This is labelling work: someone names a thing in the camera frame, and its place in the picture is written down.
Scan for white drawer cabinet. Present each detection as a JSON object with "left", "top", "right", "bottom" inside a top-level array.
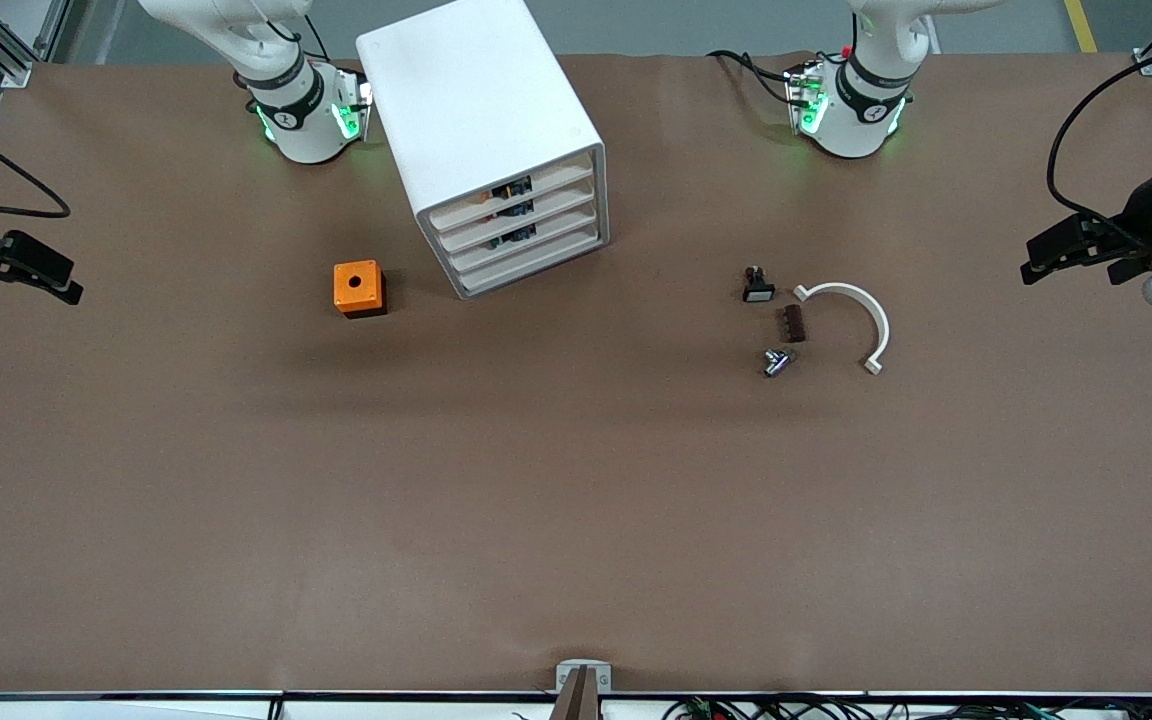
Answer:
[{"left": 355, "top": 0, "right": 609, "bottom": 301}]

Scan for white half-ring pipe clamp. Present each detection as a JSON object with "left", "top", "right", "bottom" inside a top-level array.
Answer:
[{"left": 793, "top": 282, "right": 891, "bottom": 376}]

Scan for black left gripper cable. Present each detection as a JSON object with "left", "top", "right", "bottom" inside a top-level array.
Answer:
[{"left": 1046, "top": 33, "right": 1152, "bottom": 253}]

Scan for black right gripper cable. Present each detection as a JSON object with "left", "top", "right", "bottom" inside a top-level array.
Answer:
[{"left": 0, "top": 105, "right": 72, "bottom": 219}]

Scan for black left arm base cable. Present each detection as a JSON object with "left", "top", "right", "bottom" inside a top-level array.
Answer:
[{"left": 706, "top": 48, "right": 807, "bottom": 106}]

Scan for black cable bundle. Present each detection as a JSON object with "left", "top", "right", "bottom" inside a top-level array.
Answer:
[{"left": 661, "top": 693, "right": 1152, "bottom": 720}]

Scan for black arm base cable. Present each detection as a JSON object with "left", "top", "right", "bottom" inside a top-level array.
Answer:
[
  {"left": 706, "top": 48, "right": 807, "bottom": 106},
  {"left": 299, "top": 12, "right": 333, "bottom": 65}
]

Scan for grey metal bracket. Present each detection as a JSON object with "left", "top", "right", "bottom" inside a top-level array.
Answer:
[{"left": 555, "top": 659, "right": 613, "bottom": 694}]

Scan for brown table mat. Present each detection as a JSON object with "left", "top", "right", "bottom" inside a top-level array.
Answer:
[{"left": 0, "top": 50, "right": 1152, "bottom": 696}]

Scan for black right arm base cable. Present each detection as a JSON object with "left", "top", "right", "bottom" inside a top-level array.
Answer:
[{"left": 299, "top": 12, "right": 333, "bottom": 65}]

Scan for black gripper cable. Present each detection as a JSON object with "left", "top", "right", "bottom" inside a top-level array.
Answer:
[
  {"left": 1046, "top": 33, "right": 1152, "bottom": 253},
  {"left": 0, "top": 105, "right": 72, "bottom": 219}
]

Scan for orange button enclosure box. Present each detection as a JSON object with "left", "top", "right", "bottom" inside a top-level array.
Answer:
[{"left": 332, "top": 260, "right": 388, "bottom": 320}]

